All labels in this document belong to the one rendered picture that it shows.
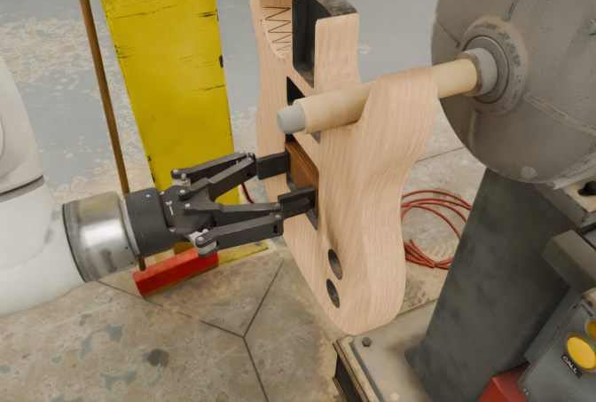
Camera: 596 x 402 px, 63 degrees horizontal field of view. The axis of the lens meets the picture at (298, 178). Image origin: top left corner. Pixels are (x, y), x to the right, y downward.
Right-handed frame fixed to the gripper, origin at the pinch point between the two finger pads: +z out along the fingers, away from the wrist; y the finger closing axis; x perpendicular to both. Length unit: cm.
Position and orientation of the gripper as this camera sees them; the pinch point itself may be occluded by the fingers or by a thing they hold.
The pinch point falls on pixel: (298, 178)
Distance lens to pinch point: 60.1
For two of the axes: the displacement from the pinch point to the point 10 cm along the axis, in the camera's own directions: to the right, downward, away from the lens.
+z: 9.2, -2.7, 2.9
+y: 3.9, 5.9, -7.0
